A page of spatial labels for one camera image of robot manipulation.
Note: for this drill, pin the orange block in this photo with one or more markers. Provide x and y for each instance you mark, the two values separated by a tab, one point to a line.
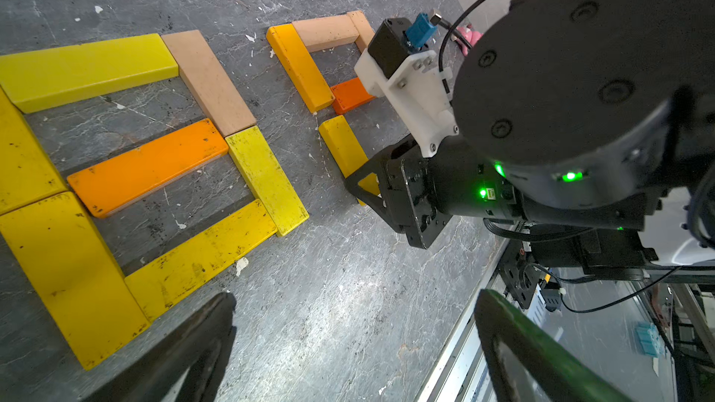
118	182
349	95

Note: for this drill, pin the tan block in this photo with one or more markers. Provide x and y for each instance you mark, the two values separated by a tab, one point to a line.
327	32
364	29
208	82

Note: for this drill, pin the yellow block top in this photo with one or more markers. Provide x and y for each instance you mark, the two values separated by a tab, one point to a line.
343	145

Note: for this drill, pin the aluminium rail frame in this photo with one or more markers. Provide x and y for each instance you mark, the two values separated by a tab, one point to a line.
650	337

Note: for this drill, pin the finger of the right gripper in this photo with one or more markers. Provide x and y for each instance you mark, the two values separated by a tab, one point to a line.
364	185

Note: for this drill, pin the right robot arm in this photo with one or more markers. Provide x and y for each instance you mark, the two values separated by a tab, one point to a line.
584	128

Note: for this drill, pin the yellow block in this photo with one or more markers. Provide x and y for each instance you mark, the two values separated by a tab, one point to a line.
27	174
343	145
164	282
43	79
75	275

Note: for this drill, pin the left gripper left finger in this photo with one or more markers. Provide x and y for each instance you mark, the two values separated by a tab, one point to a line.
196	353

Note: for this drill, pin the pink pig toy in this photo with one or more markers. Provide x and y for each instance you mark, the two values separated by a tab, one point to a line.
467	38

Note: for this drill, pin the yellow-green block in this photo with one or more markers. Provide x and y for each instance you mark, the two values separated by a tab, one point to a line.
267	180

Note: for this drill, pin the orange-yellow block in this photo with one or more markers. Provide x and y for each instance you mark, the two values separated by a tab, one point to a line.
300	67

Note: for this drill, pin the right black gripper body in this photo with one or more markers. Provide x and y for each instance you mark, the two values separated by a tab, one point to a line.
421	195

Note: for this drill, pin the yellow block bottom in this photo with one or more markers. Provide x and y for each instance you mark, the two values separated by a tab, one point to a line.
75	275

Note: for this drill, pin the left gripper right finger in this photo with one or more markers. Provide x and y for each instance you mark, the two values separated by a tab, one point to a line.
560	375

